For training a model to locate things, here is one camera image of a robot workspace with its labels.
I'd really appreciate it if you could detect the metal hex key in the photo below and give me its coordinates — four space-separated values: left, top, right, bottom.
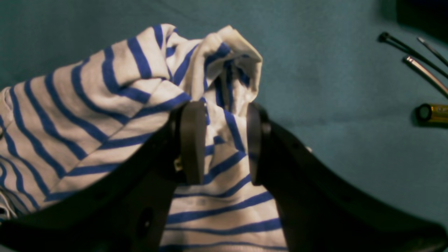
378 31 448 98

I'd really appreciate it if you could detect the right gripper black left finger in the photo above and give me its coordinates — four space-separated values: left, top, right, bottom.
1 101 206 252

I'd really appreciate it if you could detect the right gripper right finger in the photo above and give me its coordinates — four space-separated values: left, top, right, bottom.
247 103 447 252

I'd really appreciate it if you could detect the blue white striped T-shirt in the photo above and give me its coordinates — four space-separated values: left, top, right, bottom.
0 24 288 252

